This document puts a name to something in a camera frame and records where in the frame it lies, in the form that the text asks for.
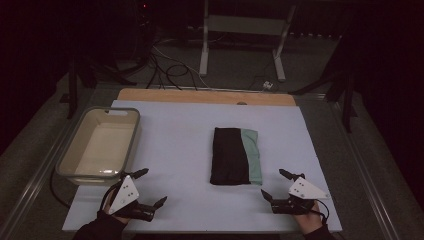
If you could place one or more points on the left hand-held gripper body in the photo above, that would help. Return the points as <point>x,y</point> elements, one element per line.
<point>124,195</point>

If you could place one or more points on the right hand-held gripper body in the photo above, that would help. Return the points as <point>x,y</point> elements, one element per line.
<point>305,190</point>

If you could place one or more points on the person's left hand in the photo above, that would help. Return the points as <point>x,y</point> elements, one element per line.
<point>107,207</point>

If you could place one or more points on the person's right hand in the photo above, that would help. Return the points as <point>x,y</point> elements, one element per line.
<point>308,221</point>

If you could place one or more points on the beige plastic basin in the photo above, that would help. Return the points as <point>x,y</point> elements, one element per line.
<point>100,146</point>

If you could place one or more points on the pale blue table mat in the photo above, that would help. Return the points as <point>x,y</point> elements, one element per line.
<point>180,146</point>

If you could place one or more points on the black and green folded cloth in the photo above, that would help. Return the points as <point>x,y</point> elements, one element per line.
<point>230,156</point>

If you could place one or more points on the white power plug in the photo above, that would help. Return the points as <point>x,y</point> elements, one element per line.
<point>267,85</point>

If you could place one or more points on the black stand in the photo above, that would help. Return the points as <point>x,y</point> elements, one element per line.
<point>346,100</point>
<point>73,90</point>

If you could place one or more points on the white metal stand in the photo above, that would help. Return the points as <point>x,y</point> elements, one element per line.
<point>245,25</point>

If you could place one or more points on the metal rail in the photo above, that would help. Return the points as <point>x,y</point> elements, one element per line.
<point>31,186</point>
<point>363,173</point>

